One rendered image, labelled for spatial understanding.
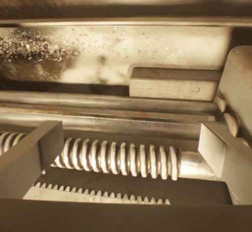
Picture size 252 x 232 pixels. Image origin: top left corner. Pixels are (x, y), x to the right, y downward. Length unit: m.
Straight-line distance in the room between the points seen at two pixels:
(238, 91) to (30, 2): 0.93
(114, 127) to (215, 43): 0.33
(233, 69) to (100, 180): 0.27
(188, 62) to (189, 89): 0.08
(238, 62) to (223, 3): 0.62
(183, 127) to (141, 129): 0.06
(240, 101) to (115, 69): 0.34
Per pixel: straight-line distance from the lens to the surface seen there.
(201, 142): 0.17
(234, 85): 0.30
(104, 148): 0.23
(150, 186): 0.31
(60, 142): 0.17
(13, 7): 1.09
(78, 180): 0.32
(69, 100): 0.34
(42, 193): 0.31
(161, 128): 0.27
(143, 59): 0.49
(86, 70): 0.54
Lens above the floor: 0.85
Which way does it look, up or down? 51 degrees down
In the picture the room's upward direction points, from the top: 167 degrees counter-clockwise
